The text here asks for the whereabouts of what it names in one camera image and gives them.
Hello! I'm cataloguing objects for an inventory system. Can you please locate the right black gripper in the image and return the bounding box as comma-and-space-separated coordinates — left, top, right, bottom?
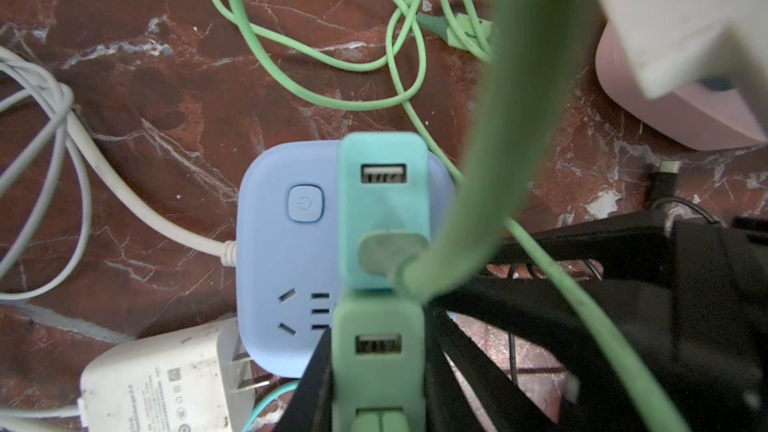
429, 210, 767, 431

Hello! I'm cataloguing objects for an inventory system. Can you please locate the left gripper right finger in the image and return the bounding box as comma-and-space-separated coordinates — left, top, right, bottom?
425, 308, 557, 431

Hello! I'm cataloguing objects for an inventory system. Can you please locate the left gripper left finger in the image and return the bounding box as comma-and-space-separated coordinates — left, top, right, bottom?
273, 329, 333, 432

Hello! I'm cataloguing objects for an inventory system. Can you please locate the green charger plug front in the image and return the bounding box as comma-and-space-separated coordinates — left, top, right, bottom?
331, 293, 426, 431

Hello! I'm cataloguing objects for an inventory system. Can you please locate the white charger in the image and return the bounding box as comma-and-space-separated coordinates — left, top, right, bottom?
78, 318, 272, 432

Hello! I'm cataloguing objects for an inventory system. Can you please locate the blue power strip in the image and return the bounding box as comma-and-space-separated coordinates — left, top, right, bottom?
235, 140, 456, 379

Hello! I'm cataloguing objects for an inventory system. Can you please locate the pink power strip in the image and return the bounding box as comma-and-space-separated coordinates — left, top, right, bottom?
595, 24, 767, 151

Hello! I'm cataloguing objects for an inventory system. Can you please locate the teal green charger plug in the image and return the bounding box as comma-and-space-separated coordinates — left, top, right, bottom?
337, 132, 431, 290

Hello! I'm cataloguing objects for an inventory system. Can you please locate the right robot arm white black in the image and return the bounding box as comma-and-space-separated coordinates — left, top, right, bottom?
397, 0, 767, 431

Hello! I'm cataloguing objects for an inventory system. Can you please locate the teal charger cable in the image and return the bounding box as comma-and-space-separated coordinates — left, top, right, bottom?
239, 379, 301, 432

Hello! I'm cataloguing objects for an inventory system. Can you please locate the black usb cable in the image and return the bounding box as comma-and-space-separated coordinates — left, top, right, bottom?
644, 158, 721, 229

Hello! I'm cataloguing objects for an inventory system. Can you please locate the white power cord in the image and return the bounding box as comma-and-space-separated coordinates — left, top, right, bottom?
0, 44, 238, 304

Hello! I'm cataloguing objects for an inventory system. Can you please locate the green cable bundle left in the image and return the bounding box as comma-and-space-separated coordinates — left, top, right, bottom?
200, 0, 691, 432

